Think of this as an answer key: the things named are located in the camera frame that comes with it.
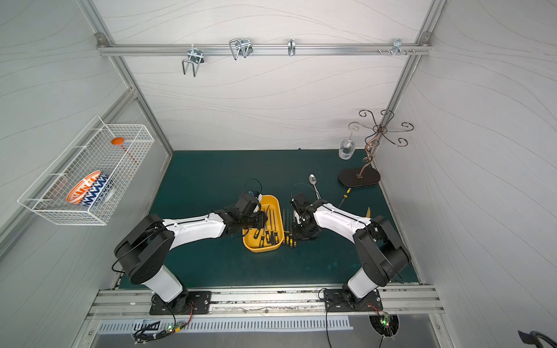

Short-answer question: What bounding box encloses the yellow black angled file tool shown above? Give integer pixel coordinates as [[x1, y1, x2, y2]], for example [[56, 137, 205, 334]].
[[290, 210, 298, 248]]

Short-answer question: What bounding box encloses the yellow plastic storage tray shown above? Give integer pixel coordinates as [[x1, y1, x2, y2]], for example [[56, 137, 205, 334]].
[[242, 195, 286, 253]]

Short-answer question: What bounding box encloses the yellow black screwdriver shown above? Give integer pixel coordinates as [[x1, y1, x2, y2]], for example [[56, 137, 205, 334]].
[[338, 188, 352, 208]]

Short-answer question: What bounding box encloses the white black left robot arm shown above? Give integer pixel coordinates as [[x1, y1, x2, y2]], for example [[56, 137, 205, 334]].
[[114, 191, 267, 304]]

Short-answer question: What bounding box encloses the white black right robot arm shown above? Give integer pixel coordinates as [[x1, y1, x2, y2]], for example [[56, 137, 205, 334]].
[[290, 194, 411, 302]]

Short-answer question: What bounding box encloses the silver metal spoon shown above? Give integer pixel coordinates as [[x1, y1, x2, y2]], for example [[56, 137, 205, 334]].
[[308, 174, 321, 200]]

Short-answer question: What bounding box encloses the brown metal cup tree stand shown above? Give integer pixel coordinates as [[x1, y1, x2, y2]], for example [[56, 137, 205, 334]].
[[338, 110, 415, 189]]

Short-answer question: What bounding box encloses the clear glass cup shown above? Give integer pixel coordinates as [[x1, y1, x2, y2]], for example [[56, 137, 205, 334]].
[[339, 133, 355, 160]]

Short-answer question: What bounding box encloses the blue white patterned bowl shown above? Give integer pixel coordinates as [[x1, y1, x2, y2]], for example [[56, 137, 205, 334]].
[[78, 172, 113, 207]]

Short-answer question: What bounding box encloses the orange ladle in basket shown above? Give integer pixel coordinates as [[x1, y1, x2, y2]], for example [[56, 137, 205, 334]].
[[111, 137, 139, 165]]

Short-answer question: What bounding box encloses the metal double hook left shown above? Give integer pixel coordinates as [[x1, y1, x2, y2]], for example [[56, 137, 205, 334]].
[[181, 45, 205, 77]]

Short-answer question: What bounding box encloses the metal double hook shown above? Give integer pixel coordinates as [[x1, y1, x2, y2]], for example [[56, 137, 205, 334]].
[[229, 39, 253, 60], [181, 45, 205, 77]]

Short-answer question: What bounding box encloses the metal double hook middle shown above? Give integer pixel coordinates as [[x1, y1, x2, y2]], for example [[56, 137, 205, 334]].
[[229, 39, 253, 60]]

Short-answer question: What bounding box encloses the orange white patterned bowl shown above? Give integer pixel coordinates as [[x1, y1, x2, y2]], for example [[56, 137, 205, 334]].
[[65, 171, 102, 204]]

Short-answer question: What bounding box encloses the small metal hook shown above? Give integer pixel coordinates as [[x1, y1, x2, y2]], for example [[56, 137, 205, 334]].
[[287, 39, 296, 57]]

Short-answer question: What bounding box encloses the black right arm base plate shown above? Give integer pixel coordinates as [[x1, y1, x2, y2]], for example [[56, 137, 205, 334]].
[[318, 288, 383, 313]]

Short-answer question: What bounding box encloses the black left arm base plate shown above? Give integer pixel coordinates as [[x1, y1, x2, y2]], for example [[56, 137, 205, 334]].
[[149, 291, 213, 316]]

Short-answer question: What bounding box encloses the black cable bundle with led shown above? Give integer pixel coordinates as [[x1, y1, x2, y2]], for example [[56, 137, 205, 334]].
[[132, 319, 188, 343]]

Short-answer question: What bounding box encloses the white wire wall basket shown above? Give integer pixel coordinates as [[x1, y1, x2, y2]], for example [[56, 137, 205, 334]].
[[17, 116, 155, 226]]

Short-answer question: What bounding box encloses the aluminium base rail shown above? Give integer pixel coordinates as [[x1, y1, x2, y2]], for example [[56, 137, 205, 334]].
[[86, 284, 445, 320]]

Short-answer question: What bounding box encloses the metal hook bracket right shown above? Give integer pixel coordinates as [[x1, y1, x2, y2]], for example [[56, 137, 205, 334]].
[[377, 39, 416, 57]]

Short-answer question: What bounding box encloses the aluminium top cross rail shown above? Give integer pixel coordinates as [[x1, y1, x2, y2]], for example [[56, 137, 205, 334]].
[[98, 41, 433, 57]]

